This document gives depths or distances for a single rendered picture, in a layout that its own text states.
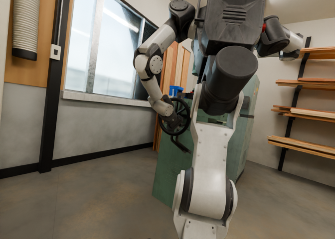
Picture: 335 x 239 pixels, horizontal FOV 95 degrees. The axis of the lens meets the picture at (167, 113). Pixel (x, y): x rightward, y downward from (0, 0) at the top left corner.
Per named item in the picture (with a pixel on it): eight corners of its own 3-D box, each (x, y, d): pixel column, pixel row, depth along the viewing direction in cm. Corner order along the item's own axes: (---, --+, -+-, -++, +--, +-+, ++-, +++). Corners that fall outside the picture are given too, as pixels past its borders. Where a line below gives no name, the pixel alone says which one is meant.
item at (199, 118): (166, 113, 141) (166, 109, 140) (178, 114, 158) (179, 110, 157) (207, 123, 117) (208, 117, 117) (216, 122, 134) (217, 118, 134)
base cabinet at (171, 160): (150, 195, 148) (162, 123, 143) (181, 177, 194) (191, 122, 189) (192, 222, 121) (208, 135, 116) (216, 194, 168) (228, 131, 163)
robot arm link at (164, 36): (143, 55, 59) (175, 23, 67) (124, 54, 67) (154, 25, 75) (155, 77, 68) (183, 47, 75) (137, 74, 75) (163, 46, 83)
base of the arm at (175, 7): (188, 18, 65) (200, 3, 69) (162, 8, 68) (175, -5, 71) (185, 47, 78) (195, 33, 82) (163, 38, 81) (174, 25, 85)
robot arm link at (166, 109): (170, 124, 87) (161, 113, 79) (158, 117, 94) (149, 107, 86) (182, 109, 90) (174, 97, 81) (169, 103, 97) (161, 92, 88)
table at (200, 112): (150, 107, 140) (151, 100, 139) (170, 109, 164) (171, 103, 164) (216, 120, 104) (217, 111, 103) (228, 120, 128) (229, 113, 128)
